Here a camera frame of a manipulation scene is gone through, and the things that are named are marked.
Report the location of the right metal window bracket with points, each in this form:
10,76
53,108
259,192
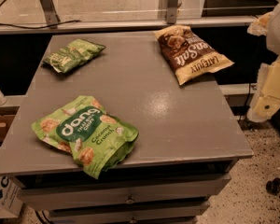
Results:
171,11

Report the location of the green jalapeno chip bag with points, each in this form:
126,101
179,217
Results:
73,55

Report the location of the grey drawer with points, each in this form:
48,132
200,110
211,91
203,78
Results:
75,197
142,213

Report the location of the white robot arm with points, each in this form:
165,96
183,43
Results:
273,33

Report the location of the grey drawer cabinet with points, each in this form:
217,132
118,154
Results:
183,131

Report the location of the left metal window bracket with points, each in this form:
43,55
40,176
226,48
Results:
51,16

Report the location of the lower grey drawer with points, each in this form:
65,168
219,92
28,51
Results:
142,213

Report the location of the white printed bag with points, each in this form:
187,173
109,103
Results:
10,204

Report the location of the black office chair caster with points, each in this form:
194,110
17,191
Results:
273,187

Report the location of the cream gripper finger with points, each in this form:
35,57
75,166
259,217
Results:
260,25

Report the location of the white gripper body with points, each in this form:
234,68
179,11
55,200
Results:
267,101

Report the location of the metal window bracket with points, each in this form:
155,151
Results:
171,11
51,16

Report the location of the green Dang coconut chip bag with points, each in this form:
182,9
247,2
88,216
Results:
82,128

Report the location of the brown cardboard box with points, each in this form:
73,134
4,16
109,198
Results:
5,123

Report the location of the upper grey drawer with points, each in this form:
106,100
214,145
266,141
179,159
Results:
75,197

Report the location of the brown Late July chip bag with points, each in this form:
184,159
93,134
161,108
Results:
188,55

